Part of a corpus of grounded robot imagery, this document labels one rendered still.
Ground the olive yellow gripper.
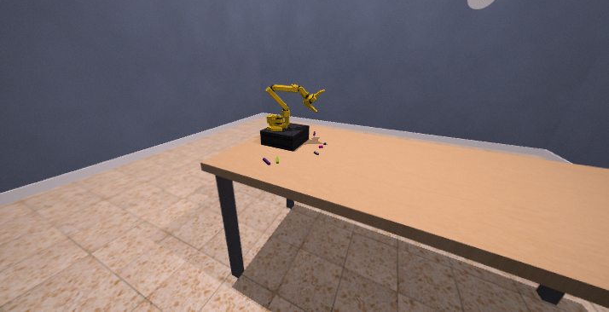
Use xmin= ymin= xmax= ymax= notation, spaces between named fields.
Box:
xmin=303 ymin=90 xmax=325 ymax=113

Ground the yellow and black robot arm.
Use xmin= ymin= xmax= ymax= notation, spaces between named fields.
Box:
xmin=266 ymin=84 xmax=309 ymax=131

